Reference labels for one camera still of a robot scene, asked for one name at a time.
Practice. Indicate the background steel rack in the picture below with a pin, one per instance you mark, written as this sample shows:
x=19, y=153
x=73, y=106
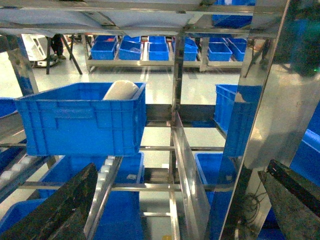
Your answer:
x=201, y=61

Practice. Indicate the blue crate upper right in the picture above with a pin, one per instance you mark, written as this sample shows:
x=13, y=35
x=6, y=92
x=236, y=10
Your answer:
x=235, y=110

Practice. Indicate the blue crate upper left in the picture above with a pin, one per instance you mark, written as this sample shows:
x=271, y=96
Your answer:
x=76, y=120

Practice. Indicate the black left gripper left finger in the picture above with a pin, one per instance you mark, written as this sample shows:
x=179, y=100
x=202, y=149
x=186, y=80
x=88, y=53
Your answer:
x=63, y=215

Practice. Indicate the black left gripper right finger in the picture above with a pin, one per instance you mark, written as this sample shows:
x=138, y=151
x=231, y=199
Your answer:
x=295, y=201

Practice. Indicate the stainless steel shelf rack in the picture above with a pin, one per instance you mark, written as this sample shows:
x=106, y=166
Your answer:
x=286, y=67

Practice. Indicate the blue crate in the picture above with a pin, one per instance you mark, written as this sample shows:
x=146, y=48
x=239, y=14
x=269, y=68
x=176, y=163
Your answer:
x=76, y=120
x=235, y=110

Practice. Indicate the white plastic roll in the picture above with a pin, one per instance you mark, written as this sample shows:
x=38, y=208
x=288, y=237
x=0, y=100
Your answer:
x=121, y=90

